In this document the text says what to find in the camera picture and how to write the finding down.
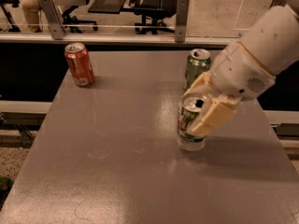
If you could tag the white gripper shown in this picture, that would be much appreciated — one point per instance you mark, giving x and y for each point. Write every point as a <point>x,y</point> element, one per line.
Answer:
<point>239,73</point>

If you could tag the white 7up can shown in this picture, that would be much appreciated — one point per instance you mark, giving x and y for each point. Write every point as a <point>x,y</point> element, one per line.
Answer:
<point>189,108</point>

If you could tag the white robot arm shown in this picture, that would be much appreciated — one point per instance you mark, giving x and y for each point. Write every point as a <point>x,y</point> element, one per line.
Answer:
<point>273,41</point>

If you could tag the green soda can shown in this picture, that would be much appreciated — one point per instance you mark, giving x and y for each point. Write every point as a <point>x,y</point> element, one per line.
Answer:
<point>198,61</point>

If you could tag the orange-red coke can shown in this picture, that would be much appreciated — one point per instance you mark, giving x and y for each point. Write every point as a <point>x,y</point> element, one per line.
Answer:
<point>78,60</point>

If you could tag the black office chair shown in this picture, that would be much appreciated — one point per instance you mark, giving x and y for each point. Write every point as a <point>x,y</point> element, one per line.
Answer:
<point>153,13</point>

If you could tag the black side table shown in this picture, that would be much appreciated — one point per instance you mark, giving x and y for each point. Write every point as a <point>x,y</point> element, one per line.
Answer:
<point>106,6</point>

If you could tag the black rolling chair left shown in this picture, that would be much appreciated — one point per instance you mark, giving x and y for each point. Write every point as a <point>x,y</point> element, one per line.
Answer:
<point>66,7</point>

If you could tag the middle metal rail bracket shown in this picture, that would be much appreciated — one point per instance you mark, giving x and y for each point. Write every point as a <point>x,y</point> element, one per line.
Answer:
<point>181,20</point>

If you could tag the metal rail bracket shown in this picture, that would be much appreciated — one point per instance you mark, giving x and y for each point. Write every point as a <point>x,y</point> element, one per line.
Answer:
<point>281,3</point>
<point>181,20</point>
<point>56,29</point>

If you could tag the right metal rail bracket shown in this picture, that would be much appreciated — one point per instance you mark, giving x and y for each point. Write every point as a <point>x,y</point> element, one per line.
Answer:
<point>281,3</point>

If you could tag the left metal rail bracket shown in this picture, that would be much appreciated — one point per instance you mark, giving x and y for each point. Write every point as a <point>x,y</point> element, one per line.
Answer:
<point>56,29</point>

